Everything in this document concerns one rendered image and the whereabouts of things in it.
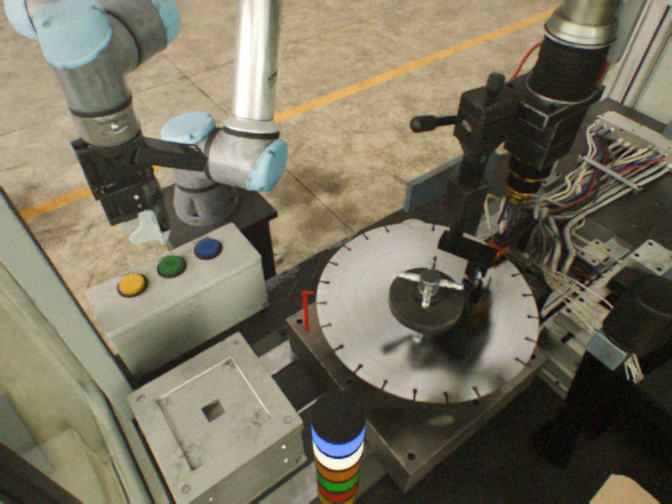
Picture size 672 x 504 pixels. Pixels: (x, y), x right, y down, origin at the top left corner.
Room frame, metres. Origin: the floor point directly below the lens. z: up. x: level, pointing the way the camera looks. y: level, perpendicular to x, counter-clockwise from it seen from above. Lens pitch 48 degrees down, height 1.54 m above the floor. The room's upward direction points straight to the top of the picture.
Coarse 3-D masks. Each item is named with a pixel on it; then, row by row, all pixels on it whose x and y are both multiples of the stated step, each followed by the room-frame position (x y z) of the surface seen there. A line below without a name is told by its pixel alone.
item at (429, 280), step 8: (432, 256) 0.48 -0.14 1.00; (432, 264) 0.46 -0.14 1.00; (400, 272) 0.45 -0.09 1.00; (424, 272) 0.44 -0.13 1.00; (432, 272) 0.44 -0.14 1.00; (416, 280) 0.44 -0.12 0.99; (424, 280) 0.43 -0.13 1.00; (432, 280) 0.43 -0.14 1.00; (440, 280) 0.43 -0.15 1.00; (424, 288) 0.43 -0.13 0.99; (432, 288) 0.42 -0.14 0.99; (456, 288) 0.42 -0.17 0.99; (424, 296) 0.40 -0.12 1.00; (424, 304) 0.39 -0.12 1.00
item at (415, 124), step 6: (414, 120) 0.50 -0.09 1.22; (420, 120) 0.50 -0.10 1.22; (426, 120) 0.50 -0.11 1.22; (432, 120) 0.50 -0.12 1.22; (438, 120) 0.51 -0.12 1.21; (444, 120) 0.51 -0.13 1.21; (450, 120) 0.52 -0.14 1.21; (414, 126) 0.49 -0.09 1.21; (420, 126) 0.49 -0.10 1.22; (426, 126) 0.50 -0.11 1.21; (432, 126) 0.50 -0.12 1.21; (438, 126) 0.51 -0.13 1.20; (414, 132) 0.50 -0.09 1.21; (420, 132) 0.50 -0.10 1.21
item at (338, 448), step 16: (320, 400) 0.18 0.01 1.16; (336, 400) 0.18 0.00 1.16; (352, 400) 0.18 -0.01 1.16; (320, 416) 0.16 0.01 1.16; (336, 416) 0.16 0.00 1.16; (352, 416) 0.16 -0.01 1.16; (320, 432) 0.15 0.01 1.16; (336, 432) 0.15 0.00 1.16; (352, 432) 0.15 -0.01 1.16; (320, 448) 0.15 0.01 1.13; (336, 448) 0.14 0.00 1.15; (352, 448) 0.14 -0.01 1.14
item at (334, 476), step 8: (320, 464) 0.15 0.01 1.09; (360, 464) 0.16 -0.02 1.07; (320, 472) 0.15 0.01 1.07; (328, 472) 0.14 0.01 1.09; (336, 472) 0.14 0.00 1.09; (344, 472) 0.14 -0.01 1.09; (352, 472) 0.15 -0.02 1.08; (328, 480) 0.14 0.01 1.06; (336, 480) 0.14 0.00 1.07; (344, 480) 0.14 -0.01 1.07
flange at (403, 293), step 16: (416, 272) 0.48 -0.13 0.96; (400, 288) 0.45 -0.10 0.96; (416, 288) 0.44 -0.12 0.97; (448, 288) 0.45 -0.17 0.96; (400, 304) 0.42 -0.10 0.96; (416, 304) 0.42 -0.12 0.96; (432, 304) 0.41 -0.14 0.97; (448, 304) 0.42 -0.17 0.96; (416, 320) 0.39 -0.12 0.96; (432, 320) 0.39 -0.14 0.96; (448, 320) 0.39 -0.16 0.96
